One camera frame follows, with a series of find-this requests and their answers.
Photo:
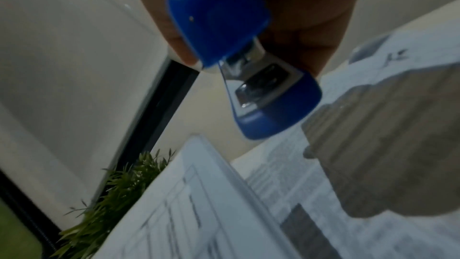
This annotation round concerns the person's right hand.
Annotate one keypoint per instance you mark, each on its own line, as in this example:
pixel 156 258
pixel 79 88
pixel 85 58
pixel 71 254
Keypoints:
pixel 309 4

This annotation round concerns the green potted plant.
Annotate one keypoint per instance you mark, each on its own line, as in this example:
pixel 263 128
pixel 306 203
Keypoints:
pixel 107 209

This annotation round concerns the printed paper bundle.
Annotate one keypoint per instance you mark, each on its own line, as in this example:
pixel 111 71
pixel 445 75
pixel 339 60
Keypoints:
pixel 359 167

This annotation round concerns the blue white stapler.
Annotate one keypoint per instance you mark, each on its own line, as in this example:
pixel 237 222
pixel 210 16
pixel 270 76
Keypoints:
pixel 219 10

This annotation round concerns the green leaf print mat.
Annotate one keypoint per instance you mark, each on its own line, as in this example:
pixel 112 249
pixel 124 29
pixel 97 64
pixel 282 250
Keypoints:
pixel 16 232

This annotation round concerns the dark window pane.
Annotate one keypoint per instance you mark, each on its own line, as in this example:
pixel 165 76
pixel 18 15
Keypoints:
pixel 158 110

